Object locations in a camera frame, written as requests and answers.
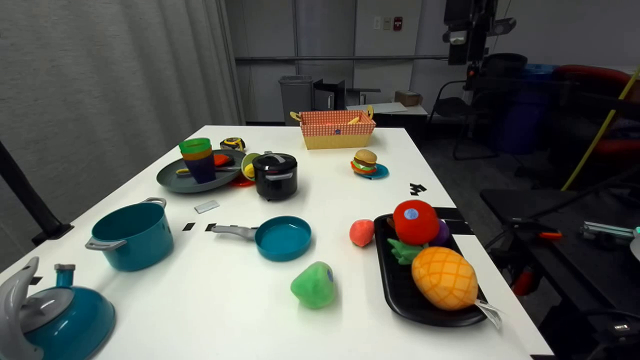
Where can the black pot lid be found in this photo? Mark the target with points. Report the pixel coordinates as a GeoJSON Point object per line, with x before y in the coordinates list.
{"type": "Point", "coordinates": [275, 162]}

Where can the black toy pot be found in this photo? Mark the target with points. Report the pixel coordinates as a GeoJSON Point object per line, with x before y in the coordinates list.
{"type": "Point", "coordinates": [277, 187]}

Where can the blue toy frying pan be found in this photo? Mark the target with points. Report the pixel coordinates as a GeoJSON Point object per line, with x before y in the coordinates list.
{"type": "Point", "coordinates": [278, 239]}

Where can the teal toy pot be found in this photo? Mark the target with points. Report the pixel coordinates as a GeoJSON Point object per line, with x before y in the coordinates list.
{"type": "Point", "coordinates": [135, 237]}

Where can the toy hamburger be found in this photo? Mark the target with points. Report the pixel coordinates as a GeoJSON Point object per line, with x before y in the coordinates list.
{"type": "Point", "coordinates": [364, 162]}

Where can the orange yellow basket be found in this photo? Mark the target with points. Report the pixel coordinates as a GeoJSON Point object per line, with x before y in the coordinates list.
{"type": "Point", "coordinates": [334, 129]}

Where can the small red plush fruit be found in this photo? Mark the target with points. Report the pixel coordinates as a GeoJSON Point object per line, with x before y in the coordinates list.
{"type": "Point", "coordinates": [362, 232]}

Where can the red plush apple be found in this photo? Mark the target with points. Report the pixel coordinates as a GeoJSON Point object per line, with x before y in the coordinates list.
{"type": "Point", "coordinates": [414, 223]}

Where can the orange toy food on plate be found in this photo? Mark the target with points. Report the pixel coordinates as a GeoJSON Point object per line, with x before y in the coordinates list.
{"type": "Point", "coordinates": [222, 161]}

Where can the green plush pear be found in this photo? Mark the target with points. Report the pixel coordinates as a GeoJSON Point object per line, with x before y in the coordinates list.
{"type": "Point", "coordinates": [314, 287]}

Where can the stacked colourful cups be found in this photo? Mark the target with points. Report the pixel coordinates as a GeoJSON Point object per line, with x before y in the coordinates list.
{"type": "Point", "coordinates": [199, 159]}

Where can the purple plush fruit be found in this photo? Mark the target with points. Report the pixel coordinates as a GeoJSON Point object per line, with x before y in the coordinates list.
{"type": "Point", "coordinates": [442, 232]}

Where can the dark grey plate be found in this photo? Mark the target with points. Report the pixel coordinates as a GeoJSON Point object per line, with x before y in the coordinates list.
{"type": "Point", "coordinates": [174, 177]}

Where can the black rectangular tray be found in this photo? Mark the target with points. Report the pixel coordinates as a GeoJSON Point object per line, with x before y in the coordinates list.
{"type": "Point", "coordinates": [401, 292]}

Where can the orange plush pineapple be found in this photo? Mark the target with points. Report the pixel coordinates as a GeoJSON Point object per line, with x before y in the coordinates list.
{"type": "Point", "coordinates": [445, 278]}

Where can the teal toy kettle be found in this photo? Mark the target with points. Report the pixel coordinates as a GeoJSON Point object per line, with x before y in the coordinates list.
{"type": "Point", "coordinates": [61, 322]}

